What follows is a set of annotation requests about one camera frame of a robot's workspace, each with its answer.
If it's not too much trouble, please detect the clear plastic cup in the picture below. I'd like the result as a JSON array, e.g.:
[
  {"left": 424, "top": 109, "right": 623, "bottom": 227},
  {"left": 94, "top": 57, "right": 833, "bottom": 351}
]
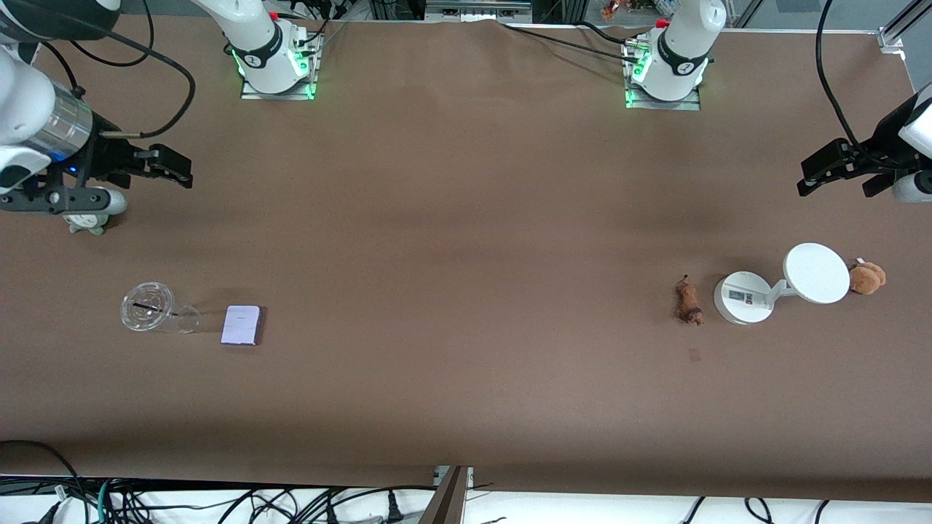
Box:
[{"left": 120, "top": 282, "right": 201, "bottom": 334}]

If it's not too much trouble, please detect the aluminium frame profile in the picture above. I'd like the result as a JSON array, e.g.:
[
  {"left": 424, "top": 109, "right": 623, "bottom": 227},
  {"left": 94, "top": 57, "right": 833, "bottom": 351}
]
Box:
[{"left": 426, "top": 0, "right": 532, "bottom": 23}]

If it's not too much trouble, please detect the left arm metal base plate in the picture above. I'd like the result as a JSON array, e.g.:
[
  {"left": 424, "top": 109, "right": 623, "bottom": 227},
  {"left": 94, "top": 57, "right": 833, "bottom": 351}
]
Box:
[{"left": 624, "top": 40, "right": 702, "bottom": 111}]

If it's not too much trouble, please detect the brown plush toy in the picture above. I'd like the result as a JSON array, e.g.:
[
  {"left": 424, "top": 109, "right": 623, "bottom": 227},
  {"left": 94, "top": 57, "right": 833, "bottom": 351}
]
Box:
[{"left": 848, "top": 258, "right": 887, "bottom": 295}]

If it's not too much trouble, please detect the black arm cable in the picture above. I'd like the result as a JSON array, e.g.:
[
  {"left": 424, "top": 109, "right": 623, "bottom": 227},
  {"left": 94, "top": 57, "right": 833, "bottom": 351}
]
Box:
[
  {"left": 40, "top": 0, "right": 197, "bottom": 139},
  {"left": 815, "top": 0, "right": 904, "bottom": 172}
]

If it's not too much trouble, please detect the thick black floor cable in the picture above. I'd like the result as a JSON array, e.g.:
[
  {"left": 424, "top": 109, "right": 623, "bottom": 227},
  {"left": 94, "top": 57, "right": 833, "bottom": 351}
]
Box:
[{"left": 0, "top": 439, "right": 82, "bottom": 524}]

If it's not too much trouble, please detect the black cable between bases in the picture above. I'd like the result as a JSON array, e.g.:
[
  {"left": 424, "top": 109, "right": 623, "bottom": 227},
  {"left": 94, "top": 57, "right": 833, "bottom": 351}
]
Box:
[{"left": 499, "top": 22, "right": 641, "bottom": 60}]

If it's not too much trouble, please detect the brown table cover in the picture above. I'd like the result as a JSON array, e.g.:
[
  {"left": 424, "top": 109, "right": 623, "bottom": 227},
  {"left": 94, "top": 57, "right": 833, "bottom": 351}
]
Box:
[{"left": 0, "top": 15, "right": 932, "bottom": 503}]

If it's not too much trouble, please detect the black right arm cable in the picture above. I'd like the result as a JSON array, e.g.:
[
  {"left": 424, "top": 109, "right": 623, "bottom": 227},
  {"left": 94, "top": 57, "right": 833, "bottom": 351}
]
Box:
[{"left": 40, "top": 0, "right": 197, "bottom": 139}]

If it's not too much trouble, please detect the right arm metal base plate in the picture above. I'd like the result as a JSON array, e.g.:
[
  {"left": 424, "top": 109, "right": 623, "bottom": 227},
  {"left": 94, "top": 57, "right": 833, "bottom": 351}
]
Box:
[{"left": 239, "top": 33, "right": 322, "bottom": 101}]

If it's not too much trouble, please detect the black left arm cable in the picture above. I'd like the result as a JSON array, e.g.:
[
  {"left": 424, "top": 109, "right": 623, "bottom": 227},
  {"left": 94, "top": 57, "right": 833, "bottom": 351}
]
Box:
[{"left": 815, "top": 0, "right": 904, "bottom": 172}]

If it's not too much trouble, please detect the white round desk lamp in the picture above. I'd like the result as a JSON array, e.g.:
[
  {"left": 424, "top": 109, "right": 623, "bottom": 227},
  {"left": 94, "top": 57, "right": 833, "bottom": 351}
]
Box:
[{"left": 713, "top": 242, "right": 851, "bottom": 325}]

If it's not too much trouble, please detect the brown lion statue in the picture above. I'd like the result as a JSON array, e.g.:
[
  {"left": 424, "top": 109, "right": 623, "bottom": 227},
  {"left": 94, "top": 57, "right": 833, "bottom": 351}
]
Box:
[{"left": 674, "top": 275, "right": 705, "bottom": 326}]

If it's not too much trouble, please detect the grey green plush toy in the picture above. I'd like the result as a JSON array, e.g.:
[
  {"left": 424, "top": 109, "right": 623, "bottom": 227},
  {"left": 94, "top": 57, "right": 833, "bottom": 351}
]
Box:
[{"left": 64, "top": 211, "right": 116, "bottom": 236}]

